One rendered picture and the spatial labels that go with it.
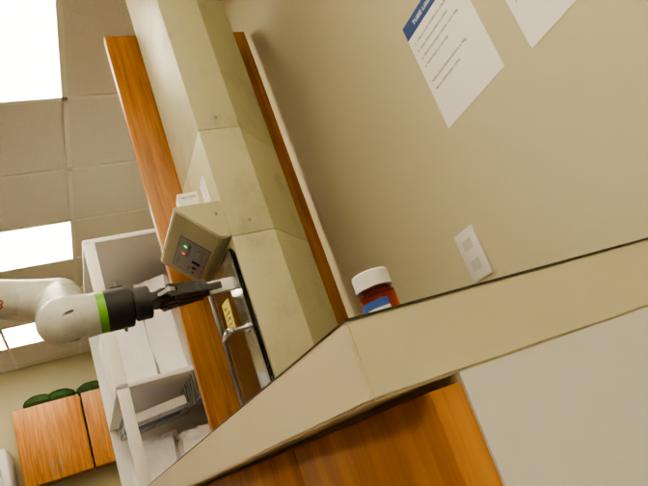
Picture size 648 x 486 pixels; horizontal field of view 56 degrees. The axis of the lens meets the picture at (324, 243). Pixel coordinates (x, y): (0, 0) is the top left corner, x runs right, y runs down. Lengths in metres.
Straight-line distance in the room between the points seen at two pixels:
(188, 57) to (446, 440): 1.52
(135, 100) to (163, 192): 0.34
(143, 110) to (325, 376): 1.79
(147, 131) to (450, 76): 1.03
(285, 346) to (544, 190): 0.65
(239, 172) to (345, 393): 1.27
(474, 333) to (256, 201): 1.23
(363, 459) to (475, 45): 1.03
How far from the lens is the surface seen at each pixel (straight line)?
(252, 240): 1.47
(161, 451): 2.70
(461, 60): 1.34
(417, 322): 0.30
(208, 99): 1.65
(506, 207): 1.27
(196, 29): 1.80
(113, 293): 1.38
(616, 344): 0.38
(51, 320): 1.36
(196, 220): 1.46
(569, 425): 0.34
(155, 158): 1.97
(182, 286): 1.39
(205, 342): 1.75
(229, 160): 1.56
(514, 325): 0.34
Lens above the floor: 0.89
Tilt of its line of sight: 18 degrees up
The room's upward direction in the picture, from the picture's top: 20 degrees counter-clockwise
